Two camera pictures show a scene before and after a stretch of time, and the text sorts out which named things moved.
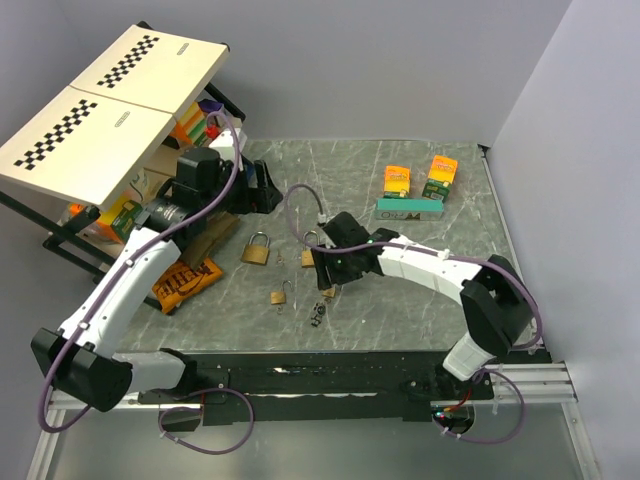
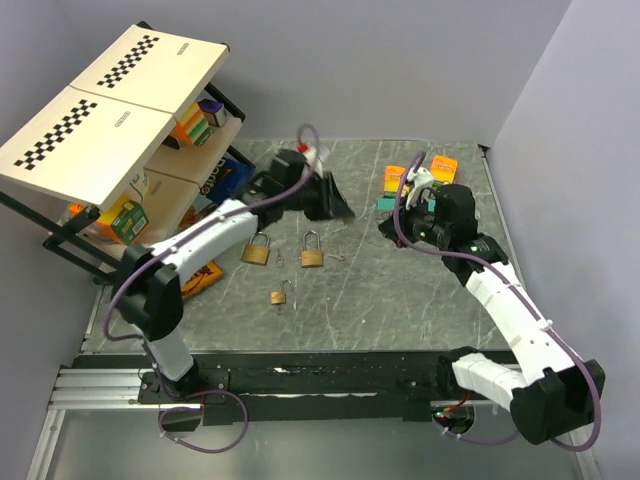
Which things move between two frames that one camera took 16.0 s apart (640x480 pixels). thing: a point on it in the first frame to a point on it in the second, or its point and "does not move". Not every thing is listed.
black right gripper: x=325 y=259 to x=388 y=228
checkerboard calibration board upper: x=154 y=68 does not move
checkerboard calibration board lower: x=85 y=147 does not move
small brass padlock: x=279 y=297 does not move
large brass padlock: x=257 y=250 does not move
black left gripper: x=260 y=199 to x=329 y=197
